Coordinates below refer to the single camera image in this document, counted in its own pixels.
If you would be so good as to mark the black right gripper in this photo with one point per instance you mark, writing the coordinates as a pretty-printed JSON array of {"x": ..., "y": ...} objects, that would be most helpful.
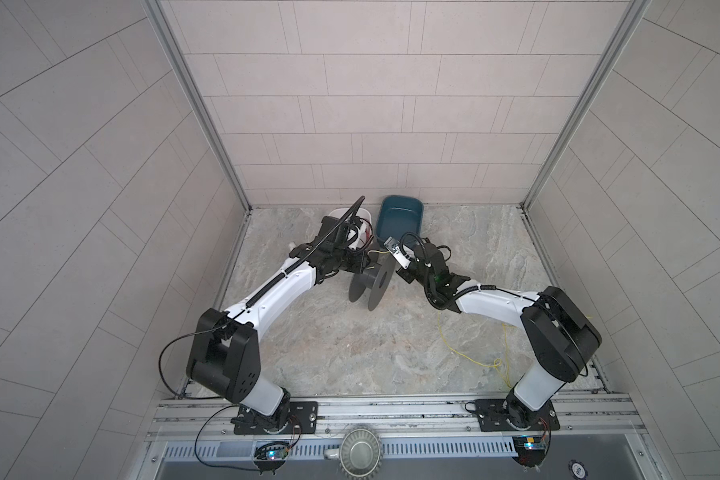
[{"x": 402, "y": 272}]

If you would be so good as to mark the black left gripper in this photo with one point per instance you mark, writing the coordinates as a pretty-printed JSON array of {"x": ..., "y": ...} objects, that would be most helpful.
[{"x": 356, "y": 265}]

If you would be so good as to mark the grey perforated cable spool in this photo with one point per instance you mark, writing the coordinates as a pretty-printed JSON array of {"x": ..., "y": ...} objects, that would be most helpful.
[{"x": 375, "y": 279}]

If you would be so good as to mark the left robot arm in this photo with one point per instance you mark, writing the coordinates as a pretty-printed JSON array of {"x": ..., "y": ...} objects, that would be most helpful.
[{"x": 225, "y": 352}]

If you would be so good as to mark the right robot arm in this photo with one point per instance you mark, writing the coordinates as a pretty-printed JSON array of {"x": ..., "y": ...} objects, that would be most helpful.
[{"x": 560, "y": 336}]

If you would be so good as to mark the white plastic bin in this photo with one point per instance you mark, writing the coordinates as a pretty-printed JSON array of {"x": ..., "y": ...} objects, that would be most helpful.
[{"x": 354, "y": 234}]

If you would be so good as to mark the teal plastic bin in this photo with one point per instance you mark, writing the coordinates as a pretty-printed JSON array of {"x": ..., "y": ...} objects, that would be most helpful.
[{"x": 398, "y": 215}]

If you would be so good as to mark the round grey knob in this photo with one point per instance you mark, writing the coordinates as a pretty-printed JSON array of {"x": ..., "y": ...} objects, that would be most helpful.
[{"x": 360, "y": 454}]

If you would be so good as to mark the aluminium corner profile left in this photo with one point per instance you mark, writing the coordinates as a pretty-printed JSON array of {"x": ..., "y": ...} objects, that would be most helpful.
[{"x": 168, "y": 41}]

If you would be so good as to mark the aluminium corner profile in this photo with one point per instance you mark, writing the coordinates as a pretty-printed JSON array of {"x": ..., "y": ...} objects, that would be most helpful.
[
  {"x": 168, "y": 41},
  {"x": 624, "y": 30}
]

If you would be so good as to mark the aluminium corner profile right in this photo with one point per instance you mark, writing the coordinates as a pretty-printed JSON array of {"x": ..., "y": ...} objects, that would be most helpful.
[{"x": 624, "y": 30}]

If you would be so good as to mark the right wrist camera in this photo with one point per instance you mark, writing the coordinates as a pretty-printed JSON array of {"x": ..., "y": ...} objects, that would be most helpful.
[{"x": 402, "y": 254}]

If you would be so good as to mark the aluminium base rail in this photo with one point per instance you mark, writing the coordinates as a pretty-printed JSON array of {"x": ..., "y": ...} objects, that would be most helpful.
[{"x": 444, "y": 415}]

